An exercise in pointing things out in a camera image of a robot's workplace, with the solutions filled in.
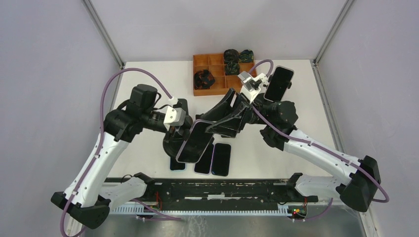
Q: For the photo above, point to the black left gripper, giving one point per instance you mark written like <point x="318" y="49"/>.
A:
<point x="181" y="132"/>

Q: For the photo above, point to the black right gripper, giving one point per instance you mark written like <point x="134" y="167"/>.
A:
<point x="232" y="124"/>

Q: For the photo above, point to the white-case smartphone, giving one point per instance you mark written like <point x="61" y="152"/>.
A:
<point x="193" y="148"/>

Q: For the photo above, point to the wooden-base grey phone stand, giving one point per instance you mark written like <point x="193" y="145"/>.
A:
<point x="182" y="103"/>

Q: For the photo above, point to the blue-case smartphone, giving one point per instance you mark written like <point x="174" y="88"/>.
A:
<point x="174" y="165"/>

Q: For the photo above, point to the black-case smartphone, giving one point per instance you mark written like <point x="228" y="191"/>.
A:
<point x="221" y="159"/>

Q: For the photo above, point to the purple-case smartphone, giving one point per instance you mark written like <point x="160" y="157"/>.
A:
<point x="203" y="166"/>

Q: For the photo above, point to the white-case smartphone stand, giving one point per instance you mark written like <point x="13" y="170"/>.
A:
<point x="281" y="82"/>

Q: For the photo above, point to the black round-base phone stand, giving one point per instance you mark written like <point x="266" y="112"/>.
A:
<point x="173" y="141"/>

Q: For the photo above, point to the black pole phone stand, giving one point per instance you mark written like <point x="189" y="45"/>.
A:
<point x="269" y="81"/>

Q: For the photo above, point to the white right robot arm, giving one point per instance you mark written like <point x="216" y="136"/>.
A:
<point x="353" y="180"/>

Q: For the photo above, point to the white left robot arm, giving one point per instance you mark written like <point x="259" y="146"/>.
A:
<point x="85" y="200"/>

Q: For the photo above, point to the black folding phone stand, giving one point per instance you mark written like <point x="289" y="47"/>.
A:
<point x="202" y="118"/>

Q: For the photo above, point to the dark rolled tie in tray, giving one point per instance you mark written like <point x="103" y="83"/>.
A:
<point x="203" y="79"/>

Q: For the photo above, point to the dark rolled tie middle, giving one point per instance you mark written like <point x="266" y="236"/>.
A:
<point x="232" y="68"/>

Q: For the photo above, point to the wooden compartment tray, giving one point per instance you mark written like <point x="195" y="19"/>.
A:
<point x="215" y="64"/>

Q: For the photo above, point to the dark rolled tie back left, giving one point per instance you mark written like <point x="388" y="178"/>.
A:
<point x="231" y="55"/>

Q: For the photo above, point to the dark rolled tie back right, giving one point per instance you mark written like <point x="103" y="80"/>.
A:
<point x="246" y="56"/>

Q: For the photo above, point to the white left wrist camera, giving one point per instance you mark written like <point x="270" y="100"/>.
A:
<point x="175" y="114"/>

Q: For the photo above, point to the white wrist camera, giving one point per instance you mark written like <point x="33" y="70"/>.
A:
<point x="251" y="86"/>
<point x="175" y="114"/>

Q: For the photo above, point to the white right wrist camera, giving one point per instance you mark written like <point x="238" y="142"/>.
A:
<point x="251" y="86"/>

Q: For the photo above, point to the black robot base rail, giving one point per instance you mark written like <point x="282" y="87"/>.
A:
<point x="179" y="194"/>

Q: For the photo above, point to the white cable duct strip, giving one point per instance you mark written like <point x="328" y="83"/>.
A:
<point x="137" y="209"/>

